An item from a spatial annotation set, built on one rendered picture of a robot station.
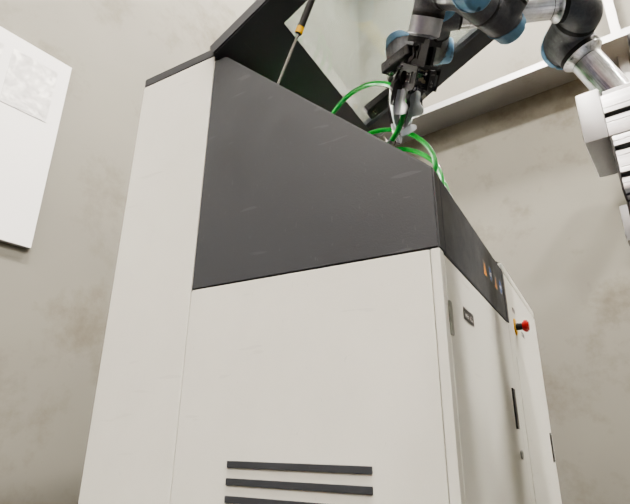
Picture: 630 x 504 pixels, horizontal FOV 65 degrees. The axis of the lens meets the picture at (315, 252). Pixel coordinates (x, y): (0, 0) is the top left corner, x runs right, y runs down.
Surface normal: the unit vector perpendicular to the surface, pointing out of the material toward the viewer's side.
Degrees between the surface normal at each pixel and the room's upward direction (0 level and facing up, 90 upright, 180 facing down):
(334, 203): 90
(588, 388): 90
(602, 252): 90
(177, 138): 90
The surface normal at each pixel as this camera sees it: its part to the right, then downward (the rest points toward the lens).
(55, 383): 0.80, -0.21
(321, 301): -0.50, -0.31
